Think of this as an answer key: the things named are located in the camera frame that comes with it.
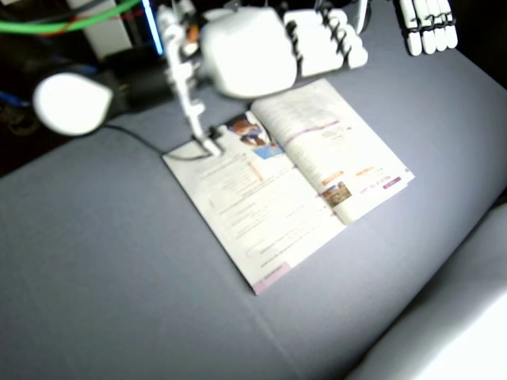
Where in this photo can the magazine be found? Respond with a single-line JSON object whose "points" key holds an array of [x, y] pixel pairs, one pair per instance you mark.
{"points": [[277, 190]]}

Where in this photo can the blue light strip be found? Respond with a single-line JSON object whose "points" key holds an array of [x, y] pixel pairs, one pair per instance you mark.
{"points": [[155, 27]]}

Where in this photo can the white box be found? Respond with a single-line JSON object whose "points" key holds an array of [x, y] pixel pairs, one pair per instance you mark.
{"points": [[109, 35]]}

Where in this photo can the grey table cloth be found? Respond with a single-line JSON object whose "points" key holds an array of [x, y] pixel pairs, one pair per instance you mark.
{"points": [[119, 257]]}

